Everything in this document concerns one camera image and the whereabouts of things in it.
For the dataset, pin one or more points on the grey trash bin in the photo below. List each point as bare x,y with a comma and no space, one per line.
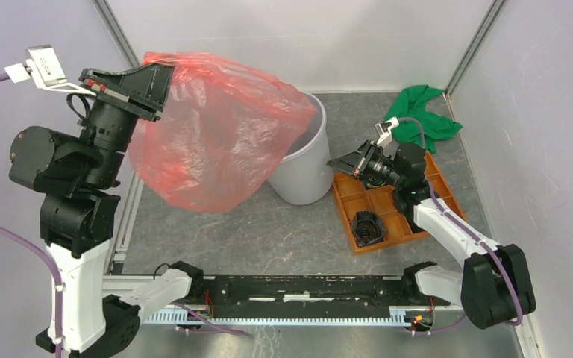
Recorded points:
303,176

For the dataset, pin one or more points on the red plastic trash bag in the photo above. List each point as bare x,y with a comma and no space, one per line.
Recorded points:
225,128

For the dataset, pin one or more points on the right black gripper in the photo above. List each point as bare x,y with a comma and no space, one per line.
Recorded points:
356,162

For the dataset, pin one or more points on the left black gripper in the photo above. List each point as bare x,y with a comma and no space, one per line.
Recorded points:
146,82

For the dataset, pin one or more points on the orange compartment tray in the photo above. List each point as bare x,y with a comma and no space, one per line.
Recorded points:
383,217

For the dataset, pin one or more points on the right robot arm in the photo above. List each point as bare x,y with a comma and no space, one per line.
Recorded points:
494,286

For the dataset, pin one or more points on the green cloth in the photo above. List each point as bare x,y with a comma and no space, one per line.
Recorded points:
416,122

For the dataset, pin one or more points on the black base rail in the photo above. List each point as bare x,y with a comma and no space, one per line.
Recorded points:
304,297

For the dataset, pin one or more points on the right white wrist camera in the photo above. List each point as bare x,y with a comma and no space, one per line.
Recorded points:
384,131

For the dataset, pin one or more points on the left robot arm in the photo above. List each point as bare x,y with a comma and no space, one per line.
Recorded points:
75,174

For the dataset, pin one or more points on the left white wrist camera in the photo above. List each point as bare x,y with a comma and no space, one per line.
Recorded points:
43,67

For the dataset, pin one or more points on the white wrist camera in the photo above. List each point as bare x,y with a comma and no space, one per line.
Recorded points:
384,131
43,67

